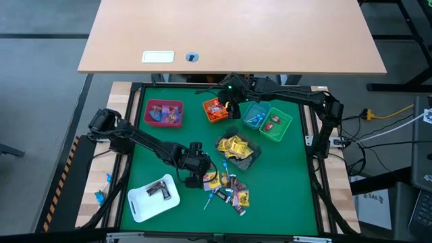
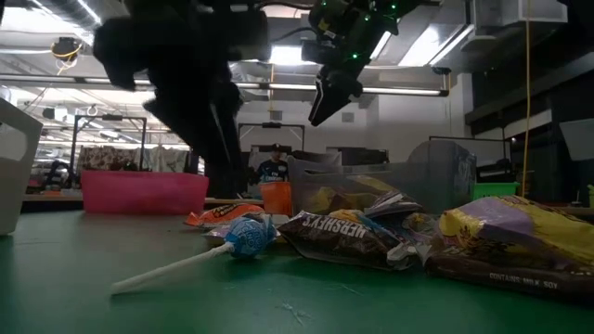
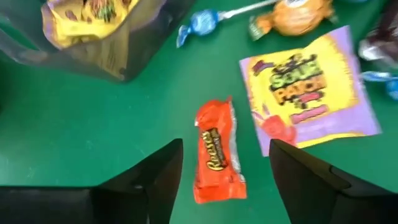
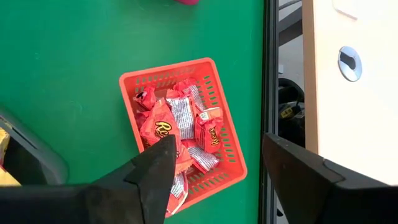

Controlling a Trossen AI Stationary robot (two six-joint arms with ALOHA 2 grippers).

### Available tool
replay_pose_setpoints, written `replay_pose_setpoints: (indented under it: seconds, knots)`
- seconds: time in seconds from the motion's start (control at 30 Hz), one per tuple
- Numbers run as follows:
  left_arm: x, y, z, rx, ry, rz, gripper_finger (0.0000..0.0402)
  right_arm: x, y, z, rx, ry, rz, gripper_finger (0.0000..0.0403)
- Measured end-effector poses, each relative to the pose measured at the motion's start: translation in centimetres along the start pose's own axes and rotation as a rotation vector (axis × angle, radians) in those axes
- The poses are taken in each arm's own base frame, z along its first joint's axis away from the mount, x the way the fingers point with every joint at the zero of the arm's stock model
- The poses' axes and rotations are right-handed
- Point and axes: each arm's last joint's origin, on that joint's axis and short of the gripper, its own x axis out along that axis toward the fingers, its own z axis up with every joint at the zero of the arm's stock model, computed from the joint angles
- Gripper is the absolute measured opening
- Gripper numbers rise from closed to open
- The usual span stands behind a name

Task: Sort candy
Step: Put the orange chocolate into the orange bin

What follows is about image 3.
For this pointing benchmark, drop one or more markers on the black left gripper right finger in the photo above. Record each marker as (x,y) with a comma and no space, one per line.
(311,199)

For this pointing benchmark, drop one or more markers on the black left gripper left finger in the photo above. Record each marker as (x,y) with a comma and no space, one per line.
(140,199)

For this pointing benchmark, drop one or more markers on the orange peanut butter cup packet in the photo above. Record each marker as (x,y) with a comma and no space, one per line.
(217,155)

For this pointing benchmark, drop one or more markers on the yellow purple sour candy packet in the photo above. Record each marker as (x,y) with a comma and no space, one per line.
(77,28)
(311,93)

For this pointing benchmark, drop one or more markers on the blue wrapped lollipop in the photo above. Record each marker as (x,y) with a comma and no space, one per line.
(374,76)
(202,22)

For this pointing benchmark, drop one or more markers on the clear grey plastic bin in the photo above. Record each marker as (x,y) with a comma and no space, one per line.
(102,62)

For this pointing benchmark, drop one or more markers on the dark brown chocolate packet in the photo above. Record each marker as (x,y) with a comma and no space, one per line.
(384,37)

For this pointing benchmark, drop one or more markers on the orange yellow wrapped lollipop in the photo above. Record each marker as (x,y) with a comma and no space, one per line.
(295,17)

